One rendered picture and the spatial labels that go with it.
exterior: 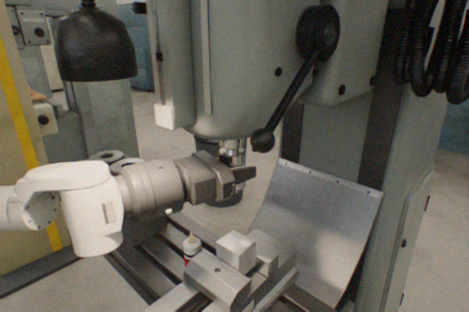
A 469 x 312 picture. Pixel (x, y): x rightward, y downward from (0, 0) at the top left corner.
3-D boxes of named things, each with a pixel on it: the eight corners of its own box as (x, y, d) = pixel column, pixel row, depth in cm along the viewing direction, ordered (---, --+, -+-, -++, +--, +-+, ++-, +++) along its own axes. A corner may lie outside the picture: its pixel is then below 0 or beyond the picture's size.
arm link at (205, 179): (237, 161, 44) (158, 180, 38) (236, 216, 48) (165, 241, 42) (198, 137, 54) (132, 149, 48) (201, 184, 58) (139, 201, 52)
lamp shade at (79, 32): (42, 80, 28) (23, 5, 25) (97, 70, 34) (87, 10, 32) (105, 83, 26) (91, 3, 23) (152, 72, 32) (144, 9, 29)
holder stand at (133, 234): (133, 247, 78) (121, 180, 70) (89, 218, 90) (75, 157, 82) (168, 225, 87) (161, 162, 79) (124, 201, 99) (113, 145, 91)
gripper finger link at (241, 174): (253, 178, 53) (223, 187, 50) (254, 162, 52) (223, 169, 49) (259, 182, 52) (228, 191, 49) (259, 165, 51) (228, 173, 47)
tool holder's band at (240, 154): (212, 156, 51) (212, 151, 51) (230, 149, 55) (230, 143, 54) (234, 163, 49) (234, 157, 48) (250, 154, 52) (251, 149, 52)
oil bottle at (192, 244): (193, 279, 68) (190, 241, 64) (182, 270, 71) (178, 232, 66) (206, 269, 71) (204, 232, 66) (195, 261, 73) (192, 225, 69)
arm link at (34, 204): (89, 173, 36) (-6, 177, 38) (104, 238, 38) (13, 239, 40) (116, 158, 42) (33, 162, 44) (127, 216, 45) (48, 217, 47)
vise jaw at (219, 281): (229, 315, 52) (229, 299, 50) (184, 279, 59) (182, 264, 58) (251, 294, 56) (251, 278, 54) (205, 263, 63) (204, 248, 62)
